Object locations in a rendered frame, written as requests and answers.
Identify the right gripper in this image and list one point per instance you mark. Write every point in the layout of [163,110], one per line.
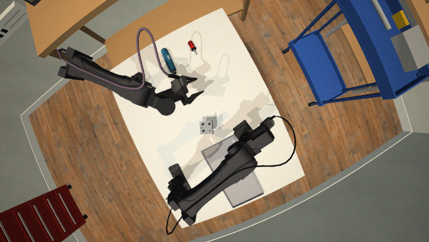
[243,129]

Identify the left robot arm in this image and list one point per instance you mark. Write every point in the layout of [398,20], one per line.
[82,67]

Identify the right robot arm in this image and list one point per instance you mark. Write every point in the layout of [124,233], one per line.
[240,155]

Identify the red hand screwdriver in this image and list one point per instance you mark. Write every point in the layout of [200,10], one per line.
[193,48]

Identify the dark blue electric screwdriver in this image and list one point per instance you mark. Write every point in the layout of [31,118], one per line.
[168,61]

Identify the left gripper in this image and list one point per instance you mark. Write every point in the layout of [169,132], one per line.
[176,94]

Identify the grey l-shaped bracket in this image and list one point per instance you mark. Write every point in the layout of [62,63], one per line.
[208,129]

